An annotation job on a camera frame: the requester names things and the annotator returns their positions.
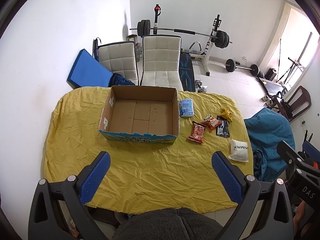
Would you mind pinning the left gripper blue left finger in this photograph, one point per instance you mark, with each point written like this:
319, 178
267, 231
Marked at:
81, 189

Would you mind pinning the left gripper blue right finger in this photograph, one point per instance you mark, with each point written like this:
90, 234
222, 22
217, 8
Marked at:
238, 186

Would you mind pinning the white sock bundle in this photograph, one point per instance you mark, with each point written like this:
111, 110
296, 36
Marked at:
239, 151

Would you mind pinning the orange panda snack bag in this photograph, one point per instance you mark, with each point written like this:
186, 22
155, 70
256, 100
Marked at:
211, 122

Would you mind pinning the red floral snack bag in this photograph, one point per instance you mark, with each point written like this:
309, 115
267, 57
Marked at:
197, 133

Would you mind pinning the yellow snack packet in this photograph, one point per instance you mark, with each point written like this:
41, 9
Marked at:
226, 114

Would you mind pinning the black snack packet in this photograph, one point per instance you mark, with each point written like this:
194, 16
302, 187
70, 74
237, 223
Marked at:
222, 129

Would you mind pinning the yellow table cloth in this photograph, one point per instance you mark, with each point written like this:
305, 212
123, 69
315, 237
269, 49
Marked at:
143, 176

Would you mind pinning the teal blanket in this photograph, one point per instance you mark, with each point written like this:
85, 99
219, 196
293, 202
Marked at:
265, 130

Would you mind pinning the dark grey fuzzy hat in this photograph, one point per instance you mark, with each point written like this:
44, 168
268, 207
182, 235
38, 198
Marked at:
182, 223

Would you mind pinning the dark wooden chair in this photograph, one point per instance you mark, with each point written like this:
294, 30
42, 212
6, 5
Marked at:
297, 104

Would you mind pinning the open cardboard box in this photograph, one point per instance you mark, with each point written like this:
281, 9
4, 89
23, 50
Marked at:
141, 114

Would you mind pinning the light blue tissue pack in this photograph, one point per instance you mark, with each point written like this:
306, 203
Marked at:
186, 108

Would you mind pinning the small chrome dumbbell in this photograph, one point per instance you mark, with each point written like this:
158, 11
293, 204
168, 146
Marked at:
200, 88

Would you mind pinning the dark blue knitted cloth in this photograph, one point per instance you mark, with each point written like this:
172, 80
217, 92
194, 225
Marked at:
118, 80

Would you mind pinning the blue folded mat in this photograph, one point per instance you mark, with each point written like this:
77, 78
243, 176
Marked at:
88, 72

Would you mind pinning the dumbbell bar on floor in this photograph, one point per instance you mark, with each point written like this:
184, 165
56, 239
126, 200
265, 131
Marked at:
231, 66

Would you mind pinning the left white padded chair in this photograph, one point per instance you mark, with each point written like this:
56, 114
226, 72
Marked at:
119, 57

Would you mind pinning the white padded chair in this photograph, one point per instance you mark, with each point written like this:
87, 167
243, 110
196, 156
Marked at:
119, 57
161, 59

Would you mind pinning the white weight bench rack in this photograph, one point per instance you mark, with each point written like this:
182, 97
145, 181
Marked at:
204, 55

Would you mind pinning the barbell on rack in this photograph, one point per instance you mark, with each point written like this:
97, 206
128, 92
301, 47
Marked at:
220, 38

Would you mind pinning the right white padded chair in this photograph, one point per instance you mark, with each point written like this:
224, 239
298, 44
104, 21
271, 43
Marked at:
161, 59

